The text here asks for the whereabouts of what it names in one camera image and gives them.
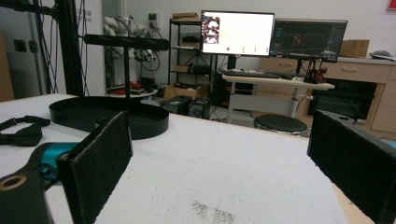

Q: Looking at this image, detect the black stand with round tray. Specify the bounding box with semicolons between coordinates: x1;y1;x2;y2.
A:
49;33;171;141

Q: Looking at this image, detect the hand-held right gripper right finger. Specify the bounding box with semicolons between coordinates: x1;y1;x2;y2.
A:
306;108;396;224

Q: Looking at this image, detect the wooden cabinet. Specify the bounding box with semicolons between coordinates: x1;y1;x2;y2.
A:
260;56;396;134

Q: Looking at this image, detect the grey flat object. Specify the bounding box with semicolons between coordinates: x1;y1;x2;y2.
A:
369;49;396;61

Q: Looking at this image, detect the round white table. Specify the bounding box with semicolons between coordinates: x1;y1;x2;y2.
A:
106;88;159;99

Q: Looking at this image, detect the flat cardboard box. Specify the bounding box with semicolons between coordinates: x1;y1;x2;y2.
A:
171;12;202;22

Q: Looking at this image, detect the grey computer case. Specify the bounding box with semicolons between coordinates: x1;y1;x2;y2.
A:
188;97;212;119

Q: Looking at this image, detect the black shelf rack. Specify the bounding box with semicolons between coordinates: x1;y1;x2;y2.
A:
167;18;219;87

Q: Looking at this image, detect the black bow tie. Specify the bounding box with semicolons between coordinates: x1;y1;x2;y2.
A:
0;115;51;147

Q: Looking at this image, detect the monitor with dark screen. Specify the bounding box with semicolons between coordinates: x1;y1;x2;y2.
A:
269;18;348;63

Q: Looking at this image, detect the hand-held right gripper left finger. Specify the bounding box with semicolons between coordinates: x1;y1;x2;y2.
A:
55;110;134;224

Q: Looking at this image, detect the red and black device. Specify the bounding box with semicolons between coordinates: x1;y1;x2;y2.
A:
304;59;328;84

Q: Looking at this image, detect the monitor with white screen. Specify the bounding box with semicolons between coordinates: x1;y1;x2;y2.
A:
200;9;276;58

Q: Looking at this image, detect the square cardboard box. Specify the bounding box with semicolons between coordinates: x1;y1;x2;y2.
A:
338;39;371;58

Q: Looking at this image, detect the black keyboard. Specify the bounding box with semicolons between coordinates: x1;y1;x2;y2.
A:
219;68;280;79

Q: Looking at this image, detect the black round stool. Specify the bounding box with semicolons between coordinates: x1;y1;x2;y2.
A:
253;113;309;136

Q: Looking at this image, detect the black metal frame stand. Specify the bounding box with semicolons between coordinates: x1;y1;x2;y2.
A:
0;0;86;97

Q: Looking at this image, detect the open cardboard box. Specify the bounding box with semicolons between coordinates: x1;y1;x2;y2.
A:
163;82;213;101

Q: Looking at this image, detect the light wooden desk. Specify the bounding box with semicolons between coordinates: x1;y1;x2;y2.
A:
221;73;335;124

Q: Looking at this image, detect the black computer tower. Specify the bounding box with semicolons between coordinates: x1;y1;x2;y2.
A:
160;95;193;116

